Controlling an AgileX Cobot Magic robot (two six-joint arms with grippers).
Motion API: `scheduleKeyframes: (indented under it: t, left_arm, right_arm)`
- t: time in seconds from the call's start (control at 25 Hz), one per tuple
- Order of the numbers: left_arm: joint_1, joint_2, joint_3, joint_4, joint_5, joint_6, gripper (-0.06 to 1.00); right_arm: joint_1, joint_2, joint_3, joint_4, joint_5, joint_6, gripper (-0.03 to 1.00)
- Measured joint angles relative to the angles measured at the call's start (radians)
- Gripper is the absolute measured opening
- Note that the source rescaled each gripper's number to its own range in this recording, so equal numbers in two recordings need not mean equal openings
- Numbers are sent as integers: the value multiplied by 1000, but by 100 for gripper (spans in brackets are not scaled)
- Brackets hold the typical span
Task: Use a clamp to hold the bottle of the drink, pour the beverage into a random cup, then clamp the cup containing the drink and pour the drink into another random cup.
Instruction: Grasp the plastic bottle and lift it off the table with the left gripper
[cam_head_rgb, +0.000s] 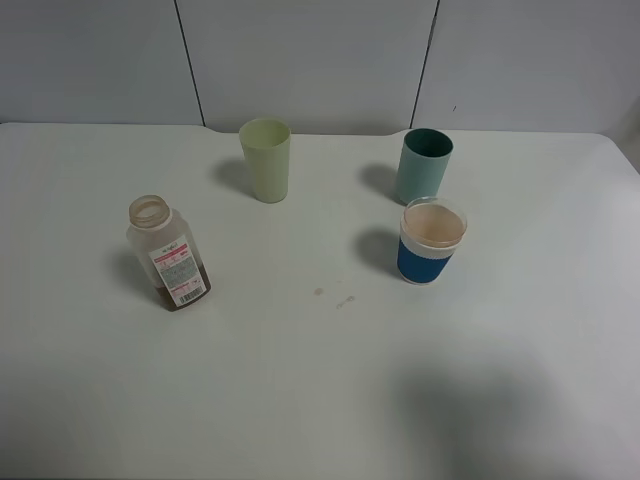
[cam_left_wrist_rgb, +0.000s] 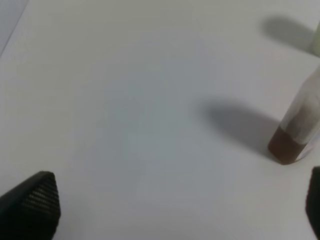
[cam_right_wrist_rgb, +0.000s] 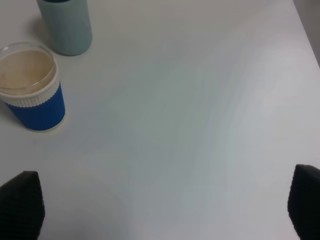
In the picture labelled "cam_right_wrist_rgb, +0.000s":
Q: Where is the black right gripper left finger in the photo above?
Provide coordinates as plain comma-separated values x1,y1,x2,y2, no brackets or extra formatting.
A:
0,171,45,240

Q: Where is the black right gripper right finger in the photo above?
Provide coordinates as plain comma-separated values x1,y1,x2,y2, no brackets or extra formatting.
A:
287,164,320,240

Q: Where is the blue sleeved paper cup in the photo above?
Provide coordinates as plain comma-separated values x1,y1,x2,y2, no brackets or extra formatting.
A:
0,42,66,132

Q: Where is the teal plastic cup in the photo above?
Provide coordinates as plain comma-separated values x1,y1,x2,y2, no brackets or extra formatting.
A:
37,0,93,56

